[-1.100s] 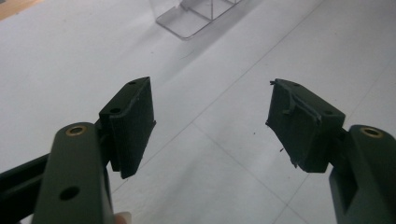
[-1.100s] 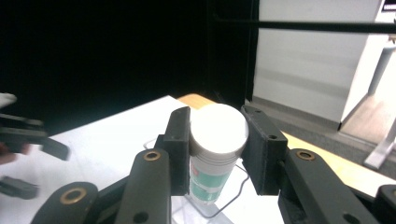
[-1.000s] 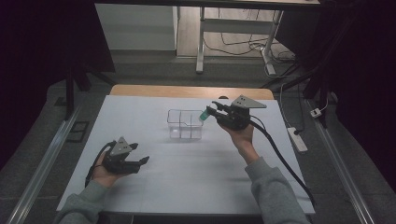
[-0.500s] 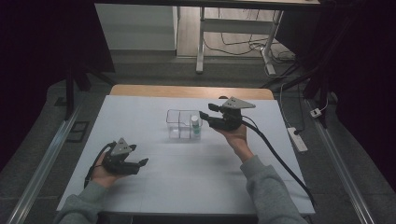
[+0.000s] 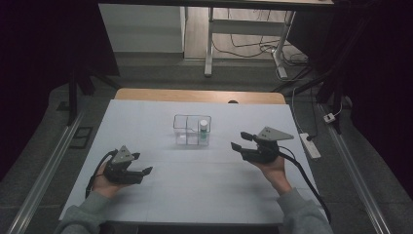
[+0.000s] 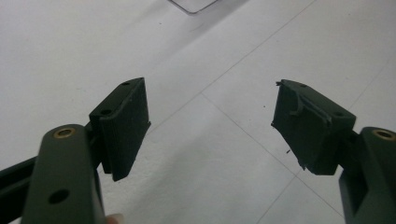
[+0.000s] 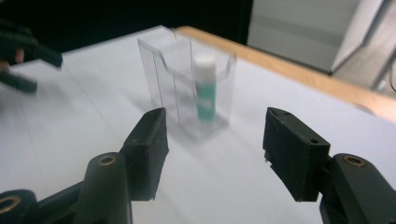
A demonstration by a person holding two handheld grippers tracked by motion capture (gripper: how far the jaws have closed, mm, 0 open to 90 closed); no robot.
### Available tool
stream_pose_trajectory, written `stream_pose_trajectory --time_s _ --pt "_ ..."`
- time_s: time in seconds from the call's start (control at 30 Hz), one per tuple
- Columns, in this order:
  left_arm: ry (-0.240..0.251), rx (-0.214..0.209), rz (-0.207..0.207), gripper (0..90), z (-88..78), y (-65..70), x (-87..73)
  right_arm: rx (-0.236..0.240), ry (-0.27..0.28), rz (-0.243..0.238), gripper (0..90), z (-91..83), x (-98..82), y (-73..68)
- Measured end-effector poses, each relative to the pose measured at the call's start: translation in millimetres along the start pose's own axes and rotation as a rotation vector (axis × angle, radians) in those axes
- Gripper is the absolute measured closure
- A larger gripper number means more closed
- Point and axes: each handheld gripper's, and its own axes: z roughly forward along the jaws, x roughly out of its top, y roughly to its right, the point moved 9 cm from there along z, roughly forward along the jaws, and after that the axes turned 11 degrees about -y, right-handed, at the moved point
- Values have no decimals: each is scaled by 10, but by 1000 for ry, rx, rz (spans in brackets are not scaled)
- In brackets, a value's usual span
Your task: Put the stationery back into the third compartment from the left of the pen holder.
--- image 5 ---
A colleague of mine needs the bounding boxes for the black floor cables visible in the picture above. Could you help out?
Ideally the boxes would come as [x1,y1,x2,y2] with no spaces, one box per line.
[211,8,310,66]

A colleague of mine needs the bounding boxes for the white desk frame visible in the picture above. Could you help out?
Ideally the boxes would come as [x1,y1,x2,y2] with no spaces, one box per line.
[204,7,297,80]

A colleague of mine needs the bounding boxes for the white cabinet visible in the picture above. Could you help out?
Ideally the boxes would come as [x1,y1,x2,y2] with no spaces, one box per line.
[97,3,187,54]

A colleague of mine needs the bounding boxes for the black metal stand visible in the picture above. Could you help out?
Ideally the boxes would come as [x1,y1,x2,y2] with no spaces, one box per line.
[272,13,371,135]
[65,62,124,127]

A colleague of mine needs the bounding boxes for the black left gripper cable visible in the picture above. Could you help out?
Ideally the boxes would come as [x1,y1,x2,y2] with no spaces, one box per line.
[84,148,119,200]

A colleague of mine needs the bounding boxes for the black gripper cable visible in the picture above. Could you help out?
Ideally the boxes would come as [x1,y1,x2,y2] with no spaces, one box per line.
[277,145,332,226]
[84,148,119,200]

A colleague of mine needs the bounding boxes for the person's right hand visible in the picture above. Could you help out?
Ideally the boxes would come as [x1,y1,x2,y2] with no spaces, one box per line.
[255,155,294,196]

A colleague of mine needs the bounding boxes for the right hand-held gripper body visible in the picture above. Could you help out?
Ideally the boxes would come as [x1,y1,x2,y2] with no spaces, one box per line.
[241,126,295,165]

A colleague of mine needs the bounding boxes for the clear plastic organizer box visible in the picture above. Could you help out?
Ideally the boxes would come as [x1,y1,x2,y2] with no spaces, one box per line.
[172,113,213,146]

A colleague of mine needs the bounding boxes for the metal floor rail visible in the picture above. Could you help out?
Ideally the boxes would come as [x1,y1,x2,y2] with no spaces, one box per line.
[319,102,393,234]
[6,109,87,234]

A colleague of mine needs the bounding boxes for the white power strip cable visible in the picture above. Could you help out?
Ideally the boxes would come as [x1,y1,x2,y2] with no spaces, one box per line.
[290,85,305,135]

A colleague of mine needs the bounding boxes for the black plug cable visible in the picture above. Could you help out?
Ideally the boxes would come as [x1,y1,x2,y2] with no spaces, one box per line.
[305,87,319,142]

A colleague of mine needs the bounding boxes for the green and white glue stick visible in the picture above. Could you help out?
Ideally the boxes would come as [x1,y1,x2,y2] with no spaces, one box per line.
[198,119,209,141]

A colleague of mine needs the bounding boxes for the wooden table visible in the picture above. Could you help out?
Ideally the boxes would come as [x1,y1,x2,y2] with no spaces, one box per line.
[114,87,287,106]

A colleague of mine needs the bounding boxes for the person's left hand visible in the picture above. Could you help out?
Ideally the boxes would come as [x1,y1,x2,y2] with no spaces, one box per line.
[92,161,127,200]

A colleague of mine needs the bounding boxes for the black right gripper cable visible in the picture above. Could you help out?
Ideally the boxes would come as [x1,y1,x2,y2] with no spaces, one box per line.
[277,145,332,226]

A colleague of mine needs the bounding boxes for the white power strip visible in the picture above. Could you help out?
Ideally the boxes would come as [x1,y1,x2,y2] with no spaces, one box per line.
[298,132,322,160]

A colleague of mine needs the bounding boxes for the white board mat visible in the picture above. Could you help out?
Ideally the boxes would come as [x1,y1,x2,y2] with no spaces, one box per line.
[58,98,329,226]

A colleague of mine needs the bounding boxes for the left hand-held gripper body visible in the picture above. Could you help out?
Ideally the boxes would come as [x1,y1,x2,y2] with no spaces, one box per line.
[102,144,145,186]

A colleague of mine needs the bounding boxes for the small white adapter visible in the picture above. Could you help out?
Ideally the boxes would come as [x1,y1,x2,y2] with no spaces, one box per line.
[322,112,337,125]

